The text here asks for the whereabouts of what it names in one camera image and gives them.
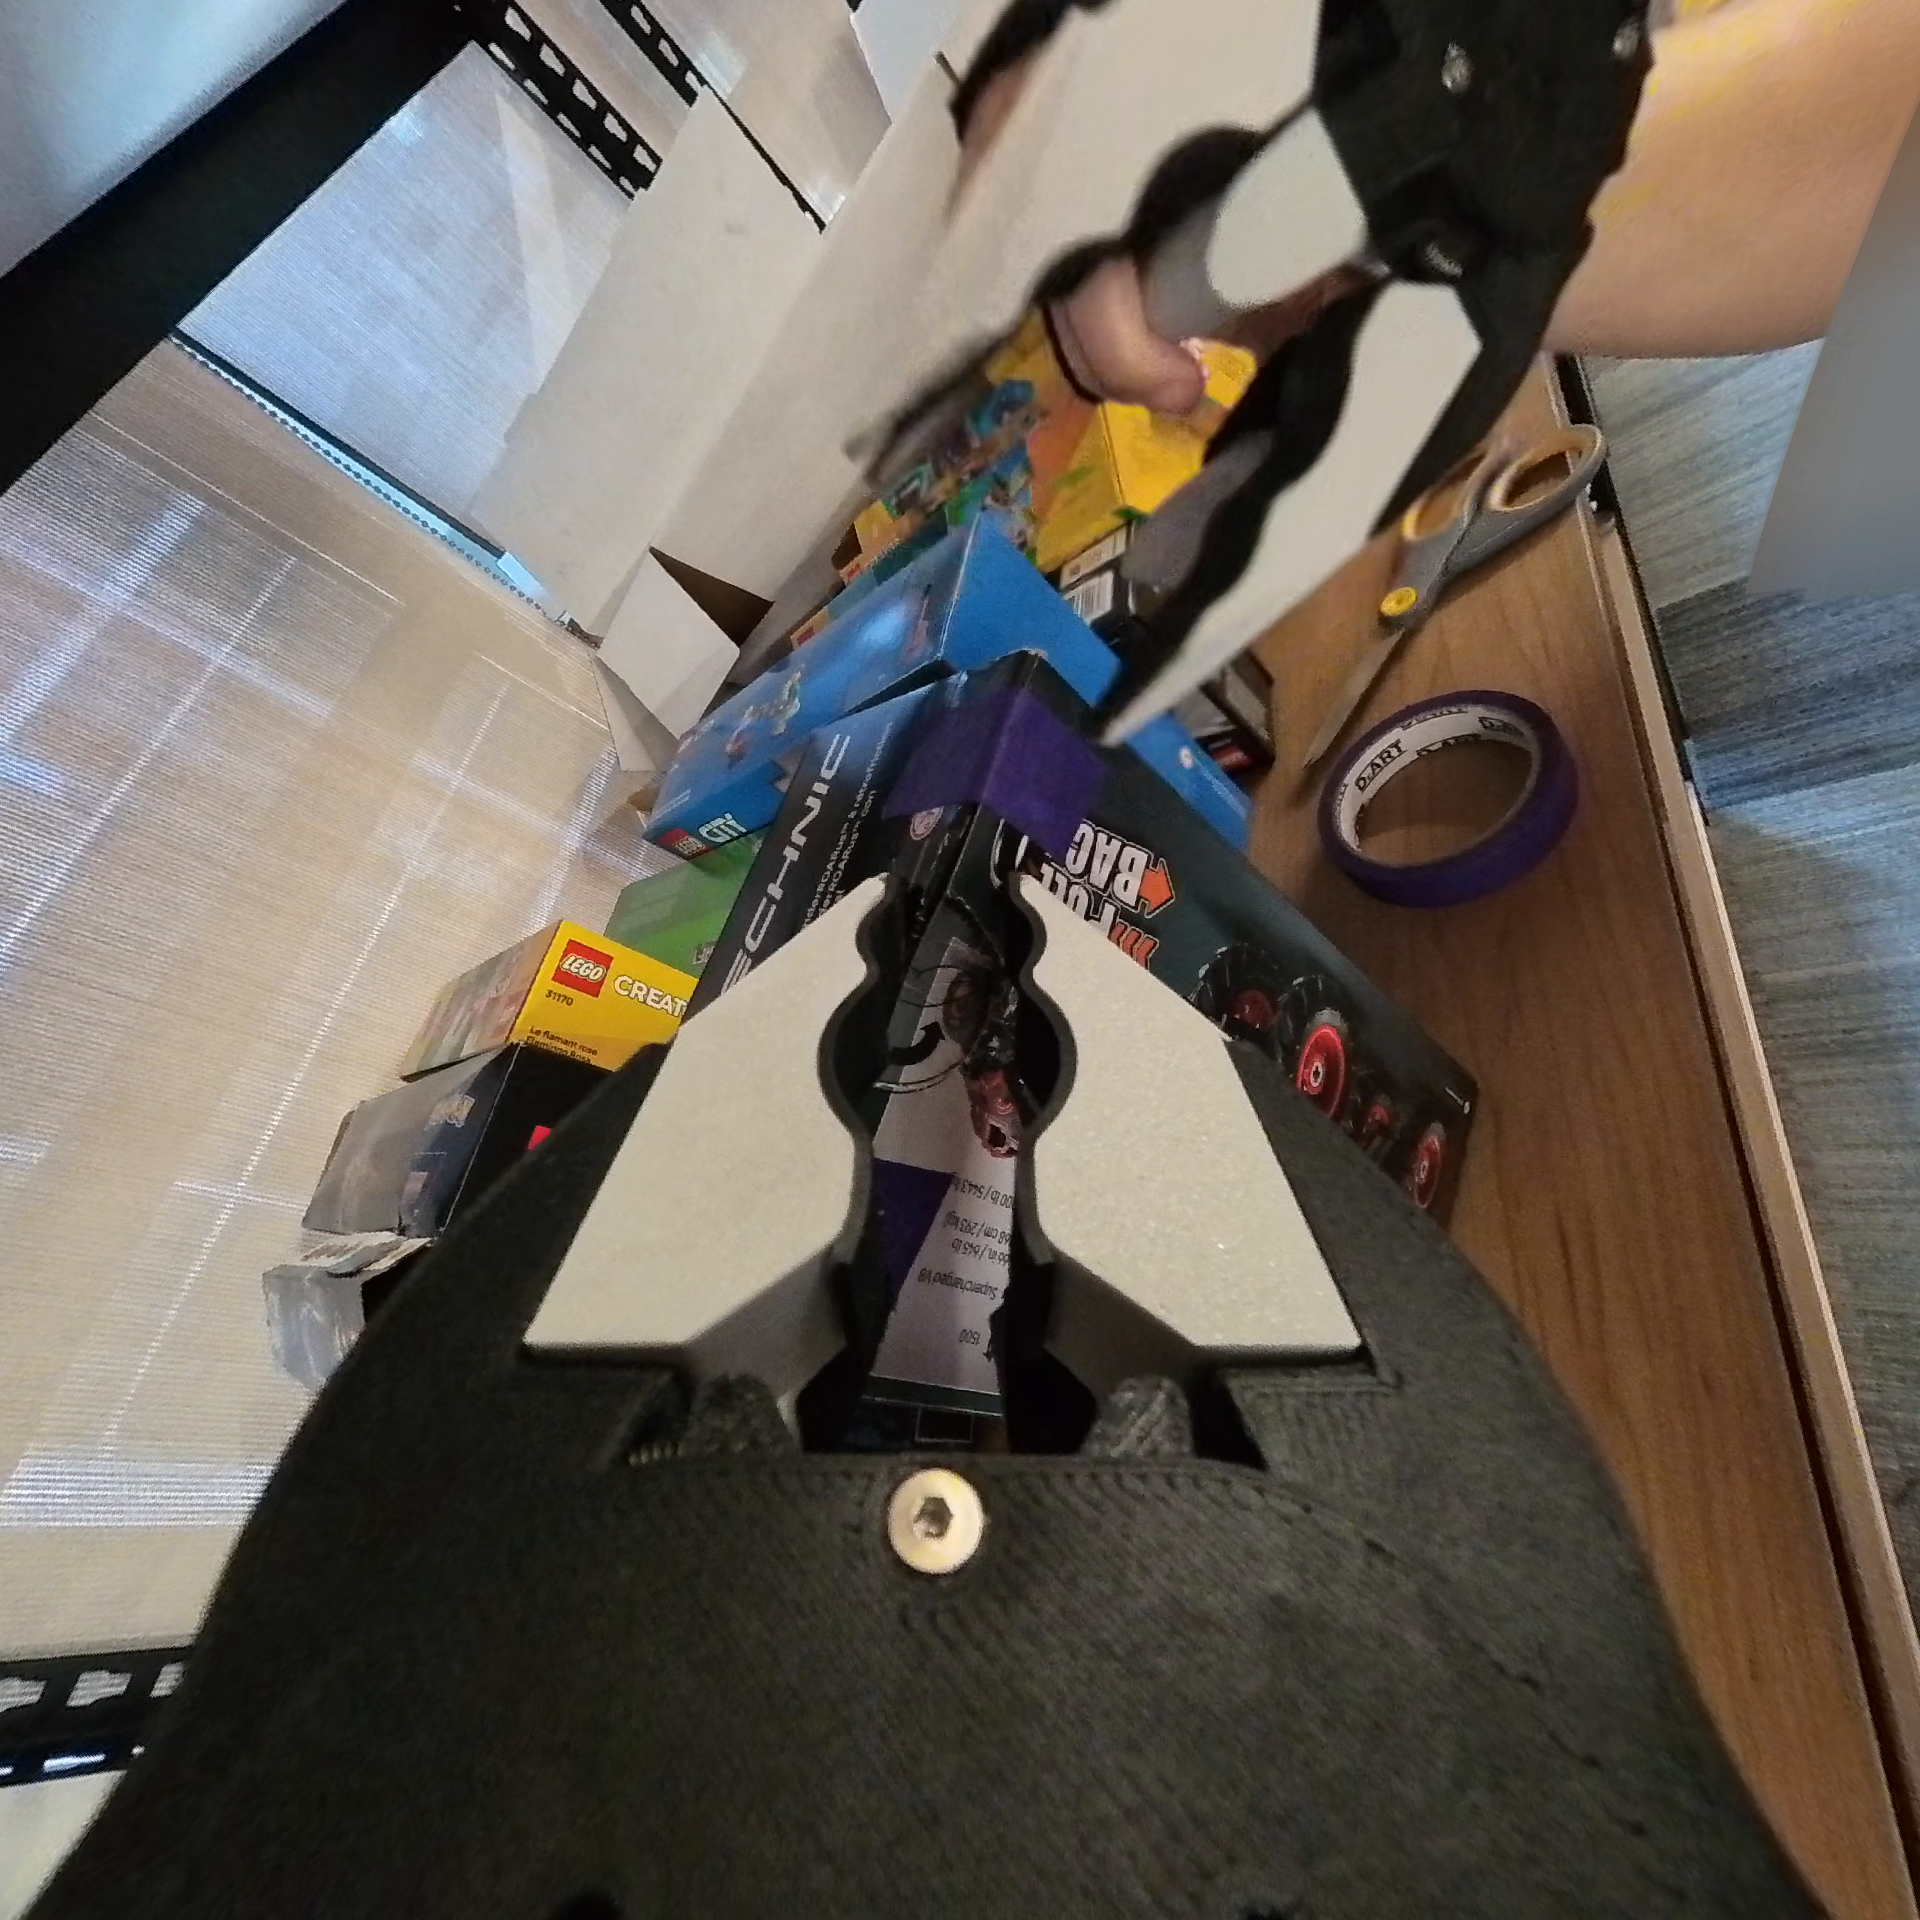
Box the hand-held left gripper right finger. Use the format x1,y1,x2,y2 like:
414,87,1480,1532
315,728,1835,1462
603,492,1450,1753
1005,870,1382,1404

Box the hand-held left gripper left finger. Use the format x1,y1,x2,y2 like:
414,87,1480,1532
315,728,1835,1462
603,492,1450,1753
523,877,892,1416

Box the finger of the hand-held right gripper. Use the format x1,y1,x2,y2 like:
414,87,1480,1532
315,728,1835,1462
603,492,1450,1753
1095,271,1518,749
846,0,1375,472

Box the dark monster truck toy box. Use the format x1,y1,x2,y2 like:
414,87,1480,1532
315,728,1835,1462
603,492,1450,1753
683,648,1476,1416

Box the purple tape roll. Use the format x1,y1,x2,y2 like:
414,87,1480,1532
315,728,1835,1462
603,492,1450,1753
1318,687,1578,908

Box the wooden desk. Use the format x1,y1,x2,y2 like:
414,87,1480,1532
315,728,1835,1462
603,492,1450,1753
1245,350,1920,1920

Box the person's right hand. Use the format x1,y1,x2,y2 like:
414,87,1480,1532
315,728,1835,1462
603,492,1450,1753
1050,255,1258,421

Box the grey yellow scissors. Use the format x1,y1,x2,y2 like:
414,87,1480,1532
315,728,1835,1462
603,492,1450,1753
1300,423,1612,771

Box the white cardboard box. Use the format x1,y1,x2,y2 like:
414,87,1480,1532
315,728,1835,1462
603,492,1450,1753
586,545,778,779
743,50,1052,598
489,81,842,630

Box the yellow flamingo toy box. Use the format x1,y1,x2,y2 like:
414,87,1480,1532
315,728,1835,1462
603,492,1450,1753
399,920,708,1079

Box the teal yellow toy box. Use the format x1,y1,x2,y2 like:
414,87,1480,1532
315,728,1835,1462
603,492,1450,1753
885,324,1112,524

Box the black toy box yellow logo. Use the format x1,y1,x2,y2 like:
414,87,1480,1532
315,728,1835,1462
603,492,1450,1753
300,1044,639,1238

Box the green toy box white edge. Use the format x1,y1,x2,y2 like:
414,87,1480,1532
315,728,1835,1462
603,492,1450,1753
611,864,758,978

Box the small blue toy box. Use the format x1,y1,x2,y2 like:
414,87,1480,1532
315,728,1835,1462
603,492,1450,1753
1121,710,1258,857

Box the black bat logo toy box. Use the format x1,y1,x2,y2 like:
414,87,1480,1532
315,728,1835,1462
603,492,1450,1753
264,1229,437,1388

